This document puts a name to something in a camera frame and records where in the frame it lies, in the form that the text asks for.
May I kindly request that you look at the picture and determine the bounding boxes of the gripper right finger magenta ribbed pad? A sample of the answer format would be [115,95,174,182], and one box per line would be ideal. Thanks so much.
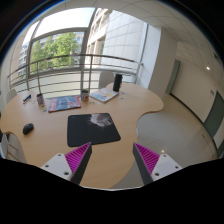
[133,143,182,185]

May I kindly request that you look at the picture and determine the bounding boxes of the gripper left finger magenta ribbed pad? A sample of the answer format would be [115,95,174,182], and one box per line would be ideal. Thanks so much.
[42,142,92,185]

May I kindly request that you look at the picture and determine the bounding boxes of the black mouse pad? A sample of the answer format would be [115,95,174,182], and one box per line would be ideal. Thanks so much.
[67,113,121,147]

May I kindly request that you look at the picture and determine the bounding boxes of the black computer mouse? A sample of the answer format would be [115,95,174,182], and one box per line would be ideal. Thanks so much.
[23,123,34,135]

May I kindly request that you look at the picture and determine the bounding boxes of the white chair left edge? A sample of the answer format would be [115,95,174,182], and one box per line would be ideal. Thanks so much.
[0,131,26,163]

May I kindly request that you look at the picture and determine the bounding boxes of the red blue magazine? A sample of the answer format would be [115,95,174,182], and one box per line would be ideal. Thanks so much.
[48,96,81,113]

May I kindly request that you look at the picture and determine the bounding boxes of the white red mug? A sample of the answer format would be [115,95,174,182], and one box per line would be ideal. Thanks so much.
[81,89,89,101]

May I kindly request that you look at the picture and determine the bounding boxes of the patterned pen cup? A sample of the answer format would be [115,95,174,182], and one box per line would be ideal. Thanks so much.
[36,93,44,105]

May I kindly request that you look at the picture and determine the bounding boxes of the blue stapler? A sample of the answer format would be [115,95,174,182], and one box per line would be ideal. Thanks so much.
[23,94,32,104]

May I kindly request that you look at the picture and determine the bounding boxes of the metal window railing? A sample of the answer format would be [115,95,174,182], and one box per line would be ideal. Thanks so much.
[8,54,143,95]

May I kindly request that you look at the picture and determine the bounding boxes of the black speaker box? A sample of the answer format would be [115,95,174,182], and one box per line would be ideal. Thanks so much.
[113,74,122,92]

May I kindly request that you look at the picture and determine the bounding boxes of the white chair behind table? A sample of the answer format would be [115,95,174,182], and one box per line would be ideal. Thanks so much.
[99,71,114,88]

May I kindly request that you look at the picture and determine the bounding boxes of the grey door far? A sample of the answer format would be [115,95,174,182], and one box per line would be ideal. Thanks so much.
[166,60,180,94]

